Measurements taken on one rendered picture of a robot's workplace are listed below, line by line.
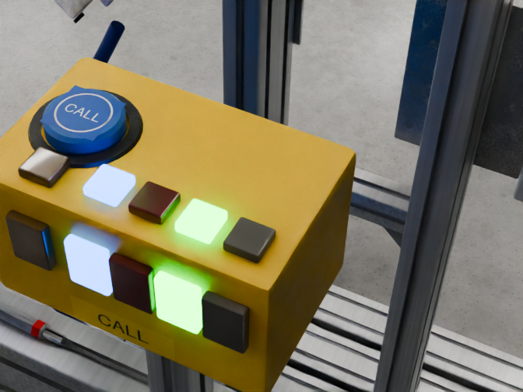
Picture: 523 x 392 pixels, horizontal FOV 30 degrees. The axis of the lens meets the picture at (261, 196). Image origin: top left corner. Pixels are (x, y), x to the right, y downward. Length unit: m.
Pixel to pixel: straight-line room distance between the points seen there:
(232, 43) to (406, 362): 0.49
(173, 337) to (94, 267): 0.05
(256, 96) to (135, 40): 1.25
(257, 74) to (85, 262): 0.62
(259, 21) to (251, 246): 0.61
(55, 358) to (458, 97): 0.49
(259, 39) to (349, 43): 1.29
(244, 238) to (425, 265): 0.73
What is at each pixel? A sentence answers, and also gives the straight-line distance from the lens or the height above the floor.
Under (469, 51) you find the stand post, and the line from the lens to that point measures 0.93.
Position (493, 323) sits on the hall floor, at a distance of 1.79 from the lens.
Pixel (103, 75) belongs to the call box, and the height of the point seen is 1.07.
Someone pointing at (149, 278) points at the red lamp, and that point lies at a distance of 0.44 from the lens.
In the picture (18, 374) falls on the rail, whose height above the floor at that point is 0.83.
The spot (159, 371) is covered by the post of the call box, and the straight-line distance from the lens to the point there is 0.59.
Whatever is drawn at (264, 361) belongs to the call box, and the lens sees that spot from 0.46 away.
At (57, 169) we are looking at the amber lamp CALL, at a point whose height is 1.08.
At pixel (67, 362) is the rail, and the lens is 0.66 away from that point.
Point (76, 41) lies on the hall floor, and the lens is 2.32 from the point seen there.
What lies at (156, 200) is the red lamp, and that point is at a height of 1.08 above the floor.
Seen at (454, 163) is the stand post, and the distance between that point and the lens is 1.02.
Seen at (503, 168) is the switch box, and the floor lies 0.63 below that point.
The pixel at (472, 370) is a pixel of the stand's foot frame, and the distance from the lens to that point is 1.63.
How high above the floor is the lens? 1.40
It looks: 47 degrees down
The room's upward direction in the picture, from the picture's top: 2 degrees clockwise
